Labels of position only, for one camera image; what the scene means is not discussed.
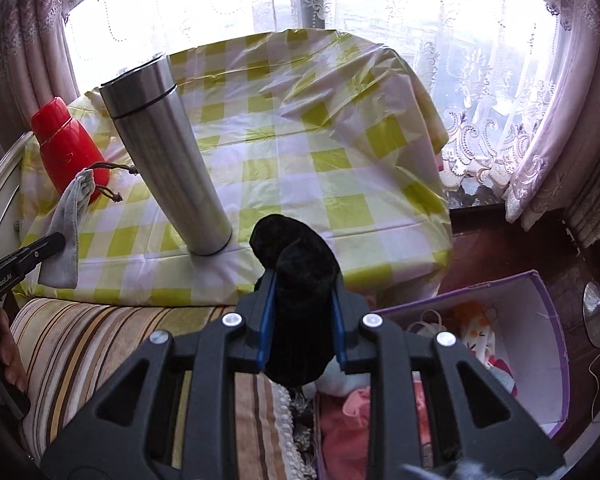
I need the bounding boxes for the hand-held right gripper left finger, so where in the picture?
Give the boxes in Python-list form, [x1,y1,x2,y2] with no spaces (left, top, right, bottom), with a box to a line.
[42,272,279,480]

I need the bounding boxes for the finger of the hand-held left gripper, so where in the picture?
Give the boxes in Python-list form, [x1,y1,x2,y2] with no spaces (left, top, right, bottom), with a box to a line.
[0,231,67,268]

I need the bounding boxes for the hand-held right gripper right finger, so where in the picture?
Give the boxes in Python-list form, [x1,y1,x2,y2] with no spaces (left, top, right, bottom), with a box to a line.
[332,290,566,480]

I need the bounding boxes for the grey drawstring pouch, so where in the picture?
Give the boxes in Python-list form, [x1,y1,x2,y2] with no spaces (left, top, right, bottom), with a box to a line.
[37,161,138,289]

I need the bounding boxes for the black keys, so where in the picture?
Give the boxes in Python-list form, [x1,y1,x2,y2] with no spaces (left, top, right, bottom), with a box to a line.
[249,214,341,388]

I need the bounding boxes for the salmon pink cloth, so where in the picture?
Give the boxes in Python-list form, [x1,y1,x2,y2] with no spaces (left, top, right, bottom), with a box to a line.
[320,375,433,480]

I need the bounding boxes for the white printed cloth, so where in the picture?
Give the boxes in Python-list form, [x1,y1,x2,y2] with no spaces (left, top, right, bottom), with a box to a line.
[452,301,498,361]

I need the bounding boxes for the purple cardboard box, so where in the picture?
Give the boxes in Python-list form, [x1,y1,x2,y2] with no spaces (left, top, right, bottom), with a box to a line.
[312,269,571,480]

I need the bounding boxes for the person's left hand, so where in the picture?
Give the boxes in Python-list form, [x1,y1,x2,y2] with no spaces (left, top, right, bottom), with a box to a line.
[0,307,31,396]

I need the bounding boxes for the white dresser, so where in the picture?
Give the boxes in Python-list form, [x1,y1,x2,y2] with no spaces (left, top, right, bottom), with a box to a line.
[0,130,36,271]

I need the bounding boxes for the red thermos bottle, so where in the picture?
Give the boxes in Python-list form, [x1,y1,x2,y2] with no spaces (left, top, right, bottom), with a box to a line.
[30,96,112,196]

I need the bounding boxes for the stainless steel thermos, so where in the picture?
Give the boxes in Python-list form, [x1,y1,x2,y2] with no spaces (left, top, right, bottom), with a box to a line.
[98,54,233,257]

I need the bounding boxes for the yellow checked plastic tablecloth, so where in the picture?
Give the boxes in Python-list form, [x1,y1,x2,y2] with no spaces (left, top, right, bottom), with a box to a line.
[17,29,453,308]

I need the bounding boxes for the mauve embroidered curtain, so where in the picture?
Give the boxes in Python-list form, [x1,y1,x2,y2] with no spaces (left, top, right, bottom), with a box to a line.
[0,0,88,161]
[500,0,600,251]

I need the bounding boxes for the white lace sheer curtain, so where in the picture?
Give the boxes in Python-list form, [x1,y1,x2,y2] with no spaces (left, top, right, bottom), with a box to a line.
[60,0,561,201]

